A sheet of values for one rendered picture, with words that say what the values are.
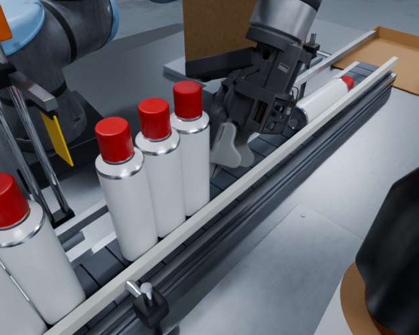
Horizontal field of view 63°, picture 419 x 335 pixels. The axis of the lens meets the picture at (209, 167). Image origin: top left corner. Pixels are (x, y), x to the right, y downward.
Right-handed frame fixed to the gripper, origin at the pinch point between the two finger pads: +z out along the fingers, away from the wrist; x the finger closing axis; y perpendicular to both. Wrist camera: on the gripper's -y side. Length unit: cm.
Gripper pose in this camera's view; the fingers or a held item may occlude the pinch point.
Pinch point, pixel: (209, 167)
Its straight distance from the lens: 51.0
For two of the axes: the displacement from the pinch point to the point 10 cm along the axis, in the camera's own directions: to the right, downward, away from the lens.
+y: 7.3, 4.6, -5.1
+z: -3.4, 8.9, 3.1
